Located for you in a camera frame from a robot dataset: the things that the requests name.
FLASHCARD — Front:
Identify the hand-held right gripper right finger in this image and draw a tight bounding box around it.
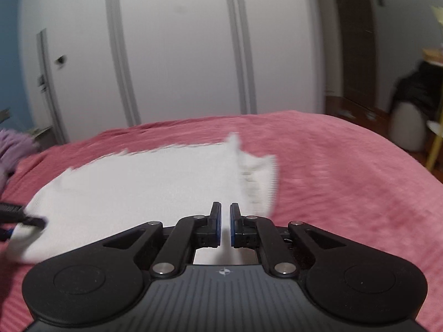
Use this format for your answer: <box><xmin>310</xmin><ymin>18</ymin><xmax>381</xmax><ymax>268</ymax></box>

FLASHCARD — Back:
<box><xmin>229</xmin><ymin>203</ymin><xmax>347</xmax><ymax>278</ymax></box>

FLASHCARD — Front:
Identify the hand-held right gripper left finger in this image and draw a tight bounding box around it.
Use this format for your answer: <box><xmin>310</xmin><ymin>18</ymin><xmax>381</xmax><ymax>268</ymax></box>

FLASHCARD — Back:
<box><xmin>101</xmin><ymin>201</ymin><xmax>222</xmax><ymax>278</ymax></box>

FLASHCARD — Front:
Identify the white ribbed knit sweater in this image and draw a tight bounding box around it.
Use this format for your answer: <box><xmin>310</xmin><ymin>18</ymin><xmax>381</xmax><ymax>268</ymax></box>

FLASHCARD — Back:
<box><xmin>7</xmin><ymin>132</ymin><xmax>279</xmax><ymax>267</ymax></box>

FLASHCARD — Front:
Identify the purple fleece blanket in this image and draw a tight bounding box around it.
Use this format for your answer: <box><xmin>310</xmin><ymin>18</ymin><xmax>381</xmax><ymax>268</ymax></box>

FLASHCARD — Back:
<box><xmin>0</xmin><ymin>129</ymin><xmax>39</xmax><ymax>189</ymax></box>

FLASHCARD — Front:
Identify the pink ribbed bedspread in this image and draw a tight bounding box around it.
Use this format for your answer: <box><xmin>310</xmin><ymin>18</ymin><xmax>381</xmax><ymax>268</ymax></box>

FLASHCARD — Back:
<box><xmin>0</xmin><ymin>110</ymin><xmax>443</xmax><ymax>332</ymax></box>

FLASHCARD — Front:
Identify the white wardrobe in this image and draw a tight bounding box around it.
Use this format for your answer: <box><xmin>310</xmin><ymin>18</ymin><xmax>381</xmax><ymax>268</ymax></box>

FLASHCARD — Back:
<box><xmin>19</xmin><ymin>0</ymin><xmax>328</xmax><ymax>144</ymax></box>

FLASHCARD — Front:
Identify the white laundry basket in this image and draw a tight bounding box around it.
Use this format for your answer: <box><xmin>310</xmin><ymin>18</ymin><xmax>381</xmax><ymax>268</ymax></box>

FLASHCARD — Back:
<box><xmin>388</xmin><ymin>102</ymin><xmax>429</xmax><ymax>152</ymax></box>

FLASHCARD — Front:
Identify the dark brown door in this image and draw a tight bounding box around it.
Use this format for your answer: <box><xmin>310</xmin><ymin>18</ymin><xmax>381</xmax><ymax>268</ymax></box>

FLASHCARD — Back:
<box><xmin>330</xmin><ymin>0</ymin><xmax>378</xmax><ymax>112</ymax></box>

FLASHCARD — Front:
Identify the black garment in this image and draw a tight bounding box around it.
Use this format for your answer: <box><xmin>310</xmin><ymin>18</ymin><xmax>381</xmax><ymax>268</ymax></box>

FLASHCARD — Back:
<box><xmin>390</xmin><ymin>59</ymin><xmax>443</xmax><ymax>122</ymax></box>

